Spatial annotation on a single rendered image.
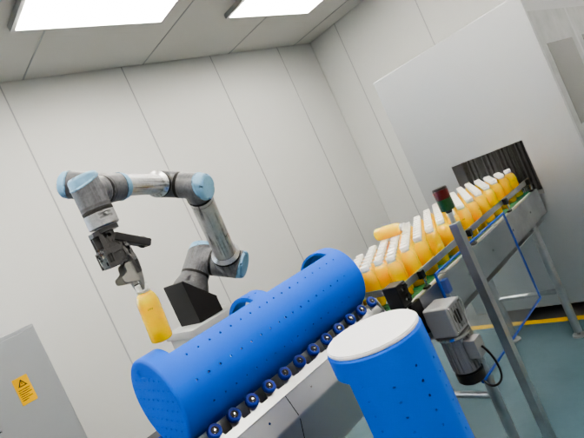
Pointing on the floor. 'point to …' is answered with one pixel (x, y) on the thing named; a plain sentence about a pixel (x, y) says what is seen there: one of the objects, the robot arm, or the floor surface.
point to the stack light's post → (501, 329)
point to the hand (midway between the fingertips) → (141, 285)
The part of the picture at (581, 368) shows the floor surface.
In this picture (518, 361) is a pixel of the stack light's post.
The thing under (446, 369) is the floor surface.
